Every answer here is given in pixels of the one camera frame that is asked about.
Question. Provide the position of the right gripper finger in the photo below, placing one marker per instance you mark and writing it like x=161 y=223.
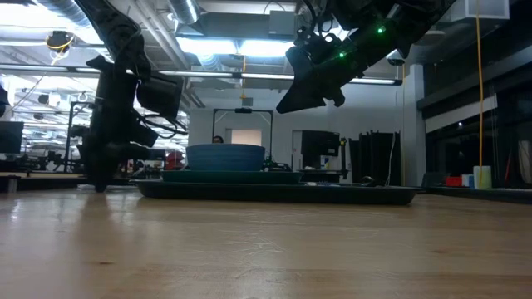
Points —
x=307 y=95

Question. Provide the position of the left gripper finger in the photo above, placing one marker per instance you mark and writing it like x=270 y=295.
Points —
x=101 y=176

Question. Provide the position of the blue plastic bowl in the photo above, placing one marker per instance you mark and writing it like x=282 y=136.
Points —
x=224 y=158

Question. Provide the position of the green plastic plate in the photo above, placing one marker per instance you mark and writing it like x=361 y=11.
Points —
x=232 y=177

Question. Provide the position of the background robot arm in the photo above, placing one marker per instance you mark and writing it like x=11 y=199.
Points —
x=276 y=165

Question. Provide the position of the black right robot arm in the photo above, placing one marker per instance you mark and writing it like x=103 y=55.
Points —
x=415 y=16

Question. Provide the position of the long overhead light strip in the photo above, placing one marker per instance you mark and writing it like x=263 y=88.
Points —
x=266 y=76

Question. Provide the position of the background wooden table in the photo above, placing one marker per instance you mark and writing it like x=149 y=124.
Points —
x=41 y=177

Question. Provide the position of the black pole stand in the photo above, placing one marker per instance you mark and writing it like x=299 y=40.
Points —
x=343 y=158

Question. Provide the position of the grey ceiling box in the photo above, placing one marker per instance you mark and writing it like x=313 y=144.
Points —
x=282 y=23

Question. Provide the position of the red background object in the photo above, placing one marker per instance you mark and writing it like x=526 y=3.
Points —
x=174 y=160

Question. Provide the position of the black curtain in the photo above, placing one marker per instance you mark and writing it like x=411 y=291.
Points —
x=374 y=158

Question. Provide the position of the dark background monitor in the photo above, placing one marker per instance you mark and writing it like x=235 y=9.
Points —
x=10 y=137

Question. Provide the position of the person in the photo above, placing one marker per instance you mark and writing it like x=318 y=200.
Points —
x=217 y=140

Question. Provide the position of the red box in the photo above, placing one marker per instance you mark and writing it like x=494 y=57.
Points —
x=453 y=182

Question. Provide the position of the white and blue carton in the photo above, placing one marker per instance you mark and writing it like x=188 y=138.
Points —
x=467 y=181

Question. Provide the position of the tall white cup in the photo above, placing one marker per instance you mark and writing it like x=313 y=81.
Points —
x=483 y=178

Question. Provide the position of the black desk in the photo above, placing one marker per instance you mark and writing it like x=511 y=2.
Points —
x=478 y=194

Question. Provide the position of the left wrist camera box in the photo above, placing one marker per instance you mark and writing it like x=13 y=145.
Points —
x=160 y=95

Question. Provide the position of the black wall monitor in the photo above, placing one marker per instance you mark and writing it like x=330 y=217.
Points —
x=320 y=143

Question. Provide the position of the black gantry frame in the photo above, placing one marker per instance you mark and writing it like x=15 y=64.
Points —
x=69 y=124
x=243 y=110

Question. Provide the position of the silver ceiling duct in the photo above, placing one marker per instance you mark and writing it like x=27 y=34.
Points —
x=185 y=10

